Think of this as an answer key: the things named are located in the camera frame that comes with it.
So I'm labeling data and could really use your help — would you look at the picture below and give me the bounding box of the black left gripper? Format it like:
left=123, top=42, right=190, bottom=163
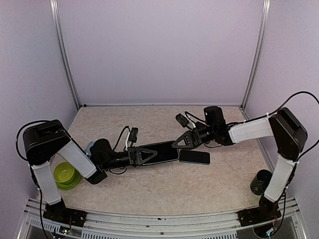
left=101, top=146, right=158, bottom=170

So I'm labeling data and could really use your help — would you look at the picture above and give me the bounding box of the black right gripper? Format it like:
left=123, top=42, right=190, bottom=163
left=171, top=125, right=216, bottom=149

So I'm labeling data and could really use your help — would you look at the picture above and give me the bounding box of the black phone case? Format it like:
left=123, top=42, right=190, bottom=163
left=139, top=140, right=180, bottom=167

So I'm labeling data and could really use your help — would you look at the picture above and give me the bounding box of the light blue phone case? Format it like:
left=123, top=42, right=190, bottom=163
left=84, top=141, right=94, bottom=157

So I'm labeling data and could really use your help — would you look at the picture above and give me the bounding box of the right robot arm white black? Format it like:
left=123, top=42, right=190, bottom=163
left=172, top=106, right=308, bottom=221

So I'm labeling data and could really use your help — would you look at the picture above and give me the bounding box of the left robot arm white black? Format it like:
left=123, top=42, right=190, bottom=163
left=15, top=119, right=158, bottom=222

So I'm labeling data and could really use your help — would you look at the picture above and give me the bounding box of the green saucer plate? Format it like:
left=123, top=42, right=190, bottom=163
left=56, top=170, right=81, bottom=190

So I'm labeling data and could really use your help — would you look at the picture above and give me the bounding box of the green bowl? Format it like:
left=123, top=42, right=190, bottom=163
left=53, top=162, right=76, bottom=185

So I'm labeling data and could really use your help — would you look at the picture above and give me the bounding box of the dark green cup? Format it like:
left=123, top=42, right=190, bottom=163
left=250, top=169, right=273, bottom=196

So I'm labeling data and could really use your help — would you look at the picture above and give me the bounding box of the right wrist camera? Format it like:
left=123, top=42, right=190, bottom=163
left=175, top=114, right=196, bottom=130

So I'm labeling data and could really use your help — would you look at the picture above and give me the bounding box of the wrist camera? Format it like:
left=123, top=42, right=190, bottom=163
left=175, top=114, right=196, bottom=130
left=125, top=127, right=139, bottom=149

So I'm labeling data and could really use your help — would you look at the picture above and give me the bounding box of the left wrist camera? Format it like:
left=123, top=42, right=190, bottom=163
left=125, top=127, right=139, bottom=149

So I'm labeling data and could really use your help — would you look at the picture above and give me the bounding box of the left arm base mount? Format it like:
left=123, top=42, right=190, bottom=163
left=43, top=200, right=87, bottom=228

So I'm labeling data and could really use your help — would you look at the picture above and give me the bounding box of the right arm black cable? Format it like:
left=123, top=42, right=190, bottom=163
left=224, top=91, right=319, bottom=160

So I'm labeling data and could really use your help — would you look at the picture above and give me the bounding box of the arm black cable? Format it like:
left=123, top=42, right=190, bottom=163
left=15, top=120, right=65, bottom=161
left=224, top=91, right=319, bottom=160

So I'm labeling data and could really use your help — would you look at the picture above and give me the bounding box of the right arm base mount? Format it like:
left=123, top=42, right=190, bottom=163
left=237, top=196, right=281, bottom=227

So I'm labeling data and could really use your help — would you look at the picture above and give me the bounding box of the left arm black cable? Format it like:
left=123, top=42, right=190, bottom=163
left=15, top=120, right=65, bottom=161

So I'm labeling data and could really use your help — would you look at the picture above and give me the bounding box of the aluminium front rail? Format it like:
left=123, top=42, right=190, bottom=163
left=17, top=198, right=307, bottom=239

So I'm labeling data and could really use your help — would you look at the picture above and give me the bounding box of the right aluminium frame post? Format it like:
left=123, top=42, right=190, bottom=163
left=241, top=0, right=271, bottom=111

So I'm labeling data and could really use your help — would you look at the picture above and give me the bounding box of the aluminium frame post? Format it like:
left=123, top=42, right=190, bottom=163
left=241, top=0, right=271, bottom=111
left=50, top=0, right=81, bottom=110

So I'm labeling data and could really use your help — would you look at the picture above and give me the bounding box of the left aluminium frame post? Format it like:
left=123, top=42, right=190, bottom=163
left=50, top=0, right=81, bottom=110

